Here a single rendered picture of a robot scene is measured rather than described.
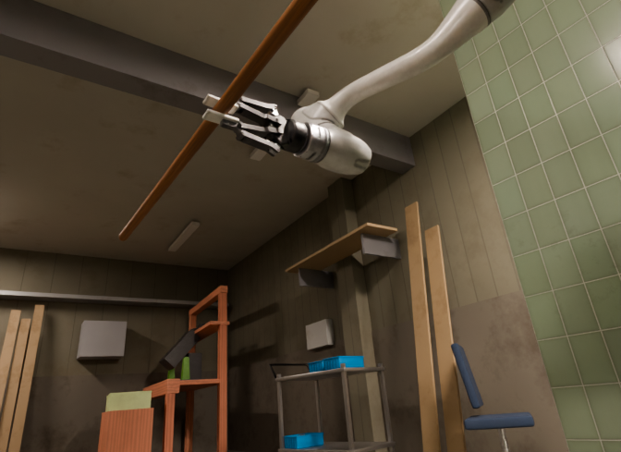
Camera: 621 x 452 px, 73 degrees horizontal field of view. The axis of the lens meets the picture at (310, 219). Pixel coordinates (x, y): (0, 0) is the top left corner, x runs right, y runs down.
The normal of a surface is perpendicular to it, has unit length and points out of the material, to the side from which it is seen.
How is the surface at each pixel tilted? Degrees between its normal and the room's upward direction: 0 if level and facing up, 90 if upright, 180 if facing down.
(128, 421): 90
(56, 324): 90
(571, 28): 90
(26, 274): 90
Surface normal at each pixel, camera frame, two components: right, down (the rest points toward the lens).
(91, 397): 0.54, -0.38
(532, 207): -0.80, -0.18
